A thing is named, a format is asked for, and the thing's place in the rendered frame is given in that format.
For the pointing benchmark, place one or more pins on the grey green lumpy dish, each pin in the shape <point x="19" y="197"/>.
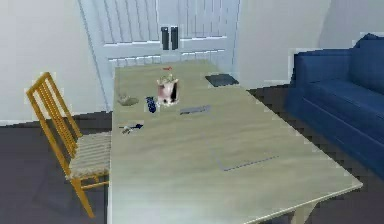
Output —
<point x="128" y="100"/>

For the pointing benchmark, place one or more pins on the yellow wooden slatted chair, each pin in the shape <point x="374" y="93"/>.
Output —
<point x="90" y="155"/>

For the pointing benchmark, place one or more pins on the pale wooden table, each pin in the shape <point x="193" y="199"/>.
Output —
<point x="200" y="186"/>

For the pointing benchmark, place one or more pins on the pink and white vase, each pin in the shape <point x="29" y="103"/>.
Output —
<point x="167" y="91"/>

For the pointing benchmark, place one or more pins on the small red flat object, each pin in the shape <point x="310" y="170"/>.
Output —
<point x="167" y="68"/>

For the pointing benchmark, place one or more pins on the dark blue sofa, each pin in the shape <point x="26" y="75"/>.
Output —
<point x="336" y="96"/>

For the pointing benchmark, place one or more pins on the white panelled room door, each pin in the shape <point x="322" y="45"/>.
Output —
<point x="130" y="33"/>
<point x="206" y="30"/>

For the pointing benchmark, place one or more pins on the grey flat remote control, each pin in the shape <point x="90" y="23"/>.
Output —
<point x="195" y="109"/>

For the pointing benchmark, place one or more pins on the blue and grey key bunch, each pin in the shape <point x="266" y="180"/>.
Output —
<point x="133" y="127"/>

